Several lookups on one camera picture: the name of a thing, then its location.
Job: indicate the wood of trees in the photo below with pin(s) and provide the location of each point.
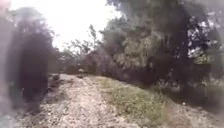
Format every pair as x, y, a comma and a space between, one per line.
150, 46

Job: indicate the grass strip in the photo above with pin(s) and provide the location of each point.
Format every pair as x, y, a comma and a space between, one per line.
140, 103

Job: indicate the gravel dirt path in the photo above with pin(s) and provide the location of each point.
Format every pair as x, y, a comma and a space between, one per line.
71, 106

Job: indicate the dark bush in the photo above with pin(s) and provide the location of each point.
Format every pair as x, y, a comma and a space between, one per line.
31, 63

